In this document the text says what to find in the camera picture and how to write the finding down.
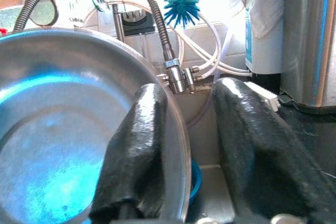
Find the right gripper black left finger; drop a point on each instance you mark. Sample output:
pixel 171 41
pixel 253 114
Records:
pixel 131 155

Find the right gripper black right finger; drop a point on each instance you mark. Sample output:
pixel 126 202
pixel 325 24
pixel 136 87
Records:
pixel 262 155

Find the steel bowl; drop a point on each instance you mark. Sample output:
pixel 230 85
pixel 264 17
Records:
pixel 52 116

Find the stainless steel sink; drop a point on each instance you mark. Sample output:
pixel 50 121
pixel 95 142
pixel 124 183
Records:
pixel 202 134

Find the blue plastic bowl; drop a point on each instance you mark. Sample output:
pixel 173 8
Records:
pixel 195 182

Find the white water filter housing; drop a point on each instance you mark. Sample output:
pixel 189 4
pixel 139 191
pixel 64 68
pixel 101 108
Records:
pixel 262 53

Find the steel utensil holder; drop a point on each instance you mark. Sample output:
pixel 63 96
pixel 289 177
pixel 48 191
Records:
pixel 307 37

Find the slim steel tap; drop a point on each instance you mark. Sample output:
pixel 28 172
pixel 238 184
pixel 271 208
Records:
pixel 118 24

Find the black knife sharpener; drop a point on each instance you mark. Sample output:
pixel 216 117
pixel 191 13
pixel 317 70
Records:
pixel 136 22

